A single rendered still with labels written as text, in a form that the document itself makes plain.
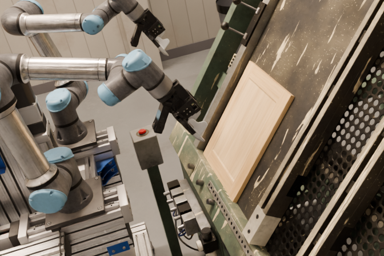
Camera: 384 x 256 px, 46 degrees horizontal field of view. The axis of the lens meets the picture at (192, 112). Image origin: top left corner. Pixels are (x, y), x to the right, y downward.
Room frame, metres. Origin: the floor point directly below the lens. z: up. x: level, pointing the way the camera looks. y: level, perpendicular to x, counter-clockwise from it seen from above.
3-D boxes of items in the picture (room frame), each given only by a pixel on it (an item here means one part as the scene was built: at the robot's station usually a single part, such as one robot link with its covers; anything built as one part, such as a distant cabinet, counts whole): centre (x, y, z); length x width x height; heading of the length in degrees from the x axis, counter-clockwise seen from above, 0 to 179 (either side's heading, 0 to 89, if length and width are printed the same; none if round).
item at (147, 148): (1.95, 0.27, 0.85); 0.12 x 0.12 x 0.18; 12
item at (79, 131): (1.88, 0.59, 1.09); 0.15 x 0.15 x 0.10
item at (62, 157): (1.39, 0.52, 1.20); 0.13 x 0.12 x 0.14; 175
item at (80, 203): (1.39, 0.52, 1.09); 0.15 x 0.15 x 0.10
